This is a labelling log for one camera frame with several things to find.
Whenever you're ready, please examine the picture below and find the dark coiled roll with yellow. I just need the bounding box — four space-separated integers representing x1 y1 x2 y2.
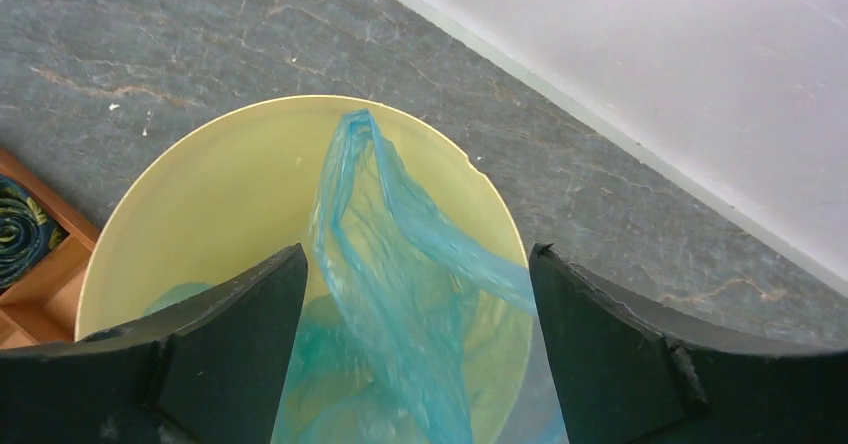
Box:
1 175 67 292

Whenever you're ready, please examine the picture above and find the blue plastic trash bag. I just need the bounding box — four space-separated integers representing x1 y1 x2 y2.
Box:
142 108 571 444

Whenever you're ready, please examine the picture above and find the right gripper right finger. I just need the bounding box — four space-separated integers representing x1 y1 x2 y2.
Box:
529 244 847 443

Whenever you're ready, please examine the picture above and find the yellow plastic trash bin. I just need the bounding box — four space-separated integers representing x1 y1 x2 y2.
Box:
75 96 526 338

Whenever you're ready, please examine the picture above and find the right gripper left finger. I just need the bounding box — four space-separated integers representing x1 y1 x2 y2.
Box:
1 245 308 443

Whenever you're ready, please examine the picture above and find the wooden compartment tray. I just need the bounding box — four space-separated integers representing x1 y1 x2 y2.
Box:
1 150 99 349

